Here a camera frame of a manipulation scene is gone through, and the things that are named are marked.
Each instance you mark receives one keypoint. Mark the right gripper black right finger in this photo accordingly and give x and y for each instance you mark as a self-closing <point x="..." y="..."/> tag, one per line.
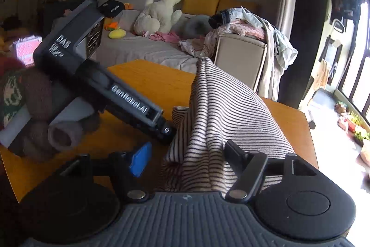
<point x="249" y="168"/>

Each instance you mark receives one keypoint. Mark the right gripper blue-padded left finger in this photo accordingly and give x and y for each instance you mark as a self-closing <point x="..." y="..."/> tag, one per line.
<point x="125" y="168"/>

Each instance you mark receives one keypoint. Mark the striped grey knit garment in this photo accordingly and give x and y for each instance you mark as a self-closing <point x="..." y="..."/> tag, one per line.
<point x="221" y="108"/>

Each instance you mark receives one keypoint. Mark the pile of clothes on armrest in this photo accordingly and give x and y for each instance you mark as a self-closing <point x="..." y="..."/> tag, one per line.
<point x="238" y="20"/>

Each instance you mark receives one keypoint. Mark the left hand brown glove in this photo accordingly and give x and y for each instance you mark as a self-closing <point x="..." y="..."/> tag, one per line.
<point x="39" y="118"/>

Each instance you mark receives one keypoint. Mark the yellow green plush toy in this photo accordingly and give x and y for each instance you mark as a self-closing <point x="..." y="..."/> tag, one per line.
<point x="117" y="34"/>

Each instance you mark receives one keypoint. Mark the white plush toy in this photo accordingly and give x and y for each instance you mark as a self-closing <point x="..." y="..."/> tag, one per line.
<point x="157" y="16"/>

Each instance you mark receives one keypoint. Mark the beige sofa armrest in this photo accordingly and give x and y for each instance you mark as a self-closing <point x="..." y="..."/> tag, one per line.
<point x="242" y="57"/>

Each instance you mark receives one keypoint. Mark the yellow sofa cushion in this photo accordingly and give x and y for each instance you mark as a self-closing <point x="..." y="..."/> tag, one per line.
<point x="197" y="7"/>

